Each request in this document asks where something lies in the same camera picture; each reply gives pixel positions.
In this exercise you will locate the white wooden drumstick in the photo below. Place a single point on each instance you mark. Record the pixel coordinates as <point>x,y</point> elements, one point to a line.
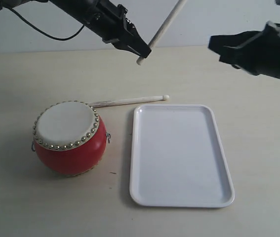
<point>167,22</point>
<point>138,100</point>

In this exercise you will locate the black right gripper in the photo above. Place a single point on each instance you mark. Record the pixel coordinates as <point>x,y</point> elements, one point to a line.
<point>257,52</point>

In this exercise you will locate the red small drum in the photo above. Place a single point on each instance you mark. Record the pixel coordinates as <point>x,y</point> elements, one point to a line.
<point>70,138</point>

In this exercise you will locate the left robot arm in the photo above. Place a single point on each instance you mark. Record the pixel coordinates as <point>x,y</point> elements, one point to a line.
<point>71,7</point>

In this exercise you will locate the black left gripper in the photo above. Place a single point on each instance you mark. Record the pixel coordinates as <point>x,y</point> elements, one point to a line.
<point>109,21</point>

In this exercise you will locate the white rectangular plastic tray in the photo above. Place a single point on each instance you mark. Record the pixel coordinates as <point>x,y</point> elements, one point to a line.
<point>177,158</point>

